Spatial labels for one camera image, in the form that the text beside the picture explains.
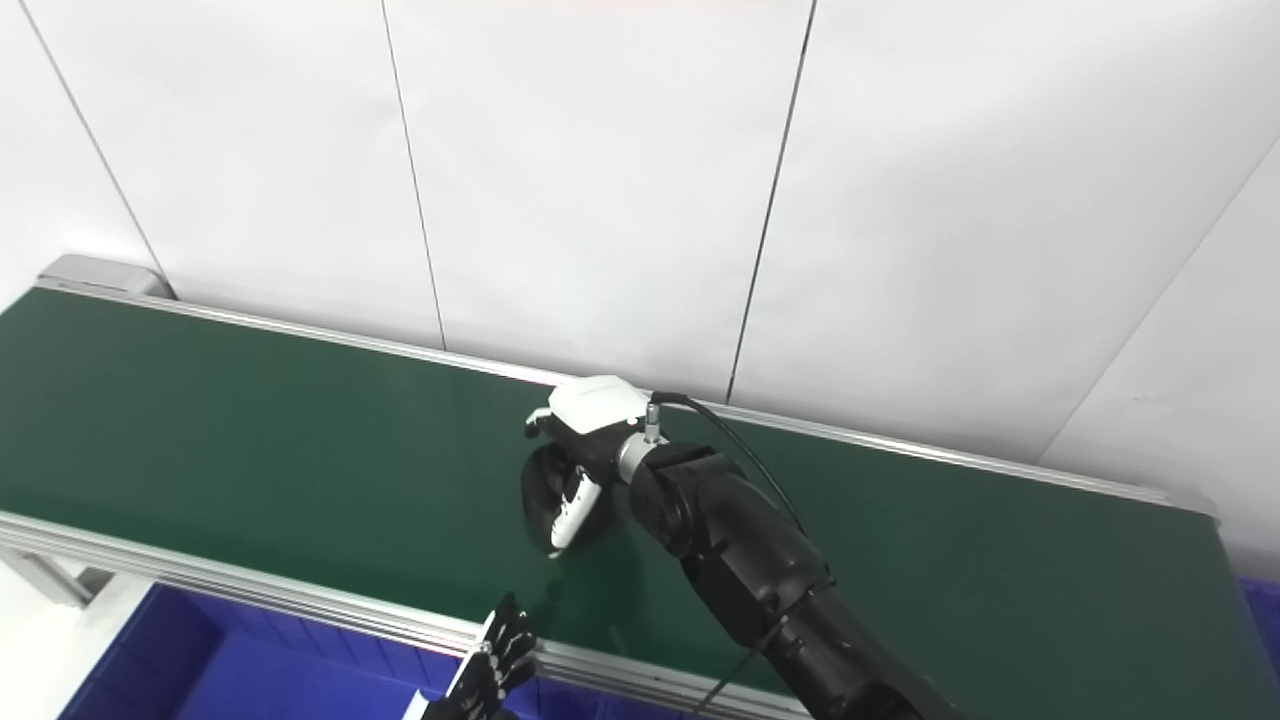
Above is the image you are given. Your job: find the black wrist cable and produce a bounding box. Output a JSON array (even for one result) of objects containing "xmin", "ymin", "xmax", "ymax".
[{"xmin": 645, "ymin": 392, "xmax": 836, "ymax": 717}]

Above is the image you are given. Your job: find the black round machine part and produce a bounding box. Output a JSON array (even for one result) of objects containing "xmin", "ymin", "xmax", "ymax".
[{"xmin": 520, "ymin": 445, "xmax": 616, "ymax": 551}]

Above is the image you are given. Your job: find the green conveyor belt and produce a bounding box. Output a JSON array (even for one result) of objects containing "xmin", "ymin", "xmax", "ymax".
[
  {"xmin": 0, "ymin": 288, "xmax": 1280, "ymax": 720},
  {"xmin": 0, "ymin": 254, "xmax": 1221, "ymax": 720}
]

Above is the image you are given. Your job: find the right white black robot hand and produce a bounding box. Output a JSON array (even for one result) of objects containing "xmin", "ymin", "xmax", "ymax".
[{"xmin": 522, "ymin": 375, "xmax": 663, "ymax": 556}]

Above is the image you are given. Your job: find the blue bin with white parts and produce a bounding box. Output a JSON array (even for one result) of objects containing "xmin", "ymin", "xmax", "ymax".
[{"xmin": 58, "ymin": 583, "xmax": 701, "ymax": 720}]

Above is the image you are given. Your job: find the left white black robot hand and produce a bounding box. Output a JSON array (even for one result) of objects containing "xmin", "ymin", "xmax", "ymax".
[{"xmin": 420, "ymin": 592, "xmax": 541, "ymax": 720}]

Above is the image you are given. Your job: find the large empty blue bin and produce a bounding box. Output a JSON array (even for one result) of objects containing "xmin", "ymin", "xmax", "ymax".
[{"xmin": 1240, "ymin": 578, "xmax": 1280, "ymax": 651}]

